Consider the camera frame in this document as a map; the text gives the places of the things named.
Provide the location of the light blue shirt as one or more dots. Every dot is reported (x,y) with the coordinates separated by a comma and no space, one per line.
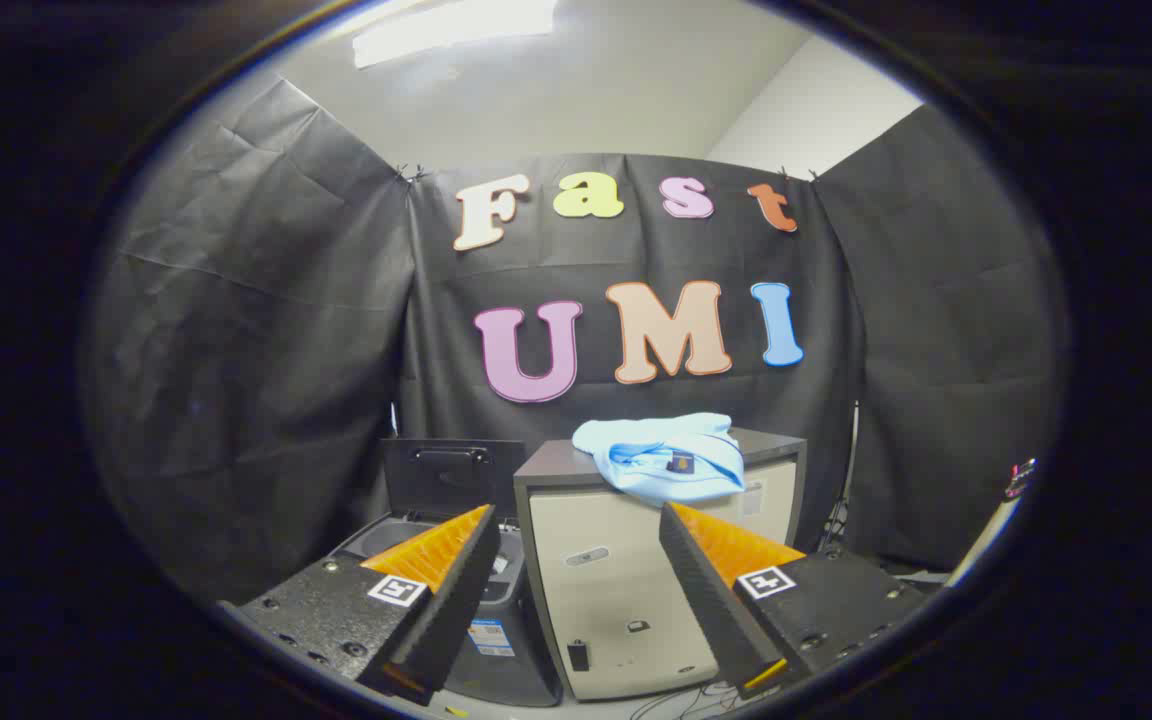
(656,445)

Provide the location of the dark grey washing machine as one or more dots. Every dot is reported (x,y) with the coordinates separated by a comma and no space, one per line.
(511,670)

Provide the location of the black backdrop cloth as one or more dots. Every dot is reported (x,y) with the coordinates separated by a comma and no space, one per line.
(286,350)

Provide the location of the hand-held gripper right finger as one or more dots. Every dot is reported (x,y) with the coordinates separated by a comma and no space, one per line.
(711,600)

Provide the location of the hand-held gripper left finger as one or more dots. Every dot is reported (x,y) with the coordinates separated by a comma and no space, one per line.
(456,600)

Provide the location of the white pole with red tip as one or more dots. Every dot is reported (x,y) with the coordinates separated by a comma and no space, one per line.
(986,535)

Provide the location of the beige cabinet with grey top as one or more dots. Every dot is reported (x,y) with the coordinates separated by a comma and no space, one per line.
(596,600)

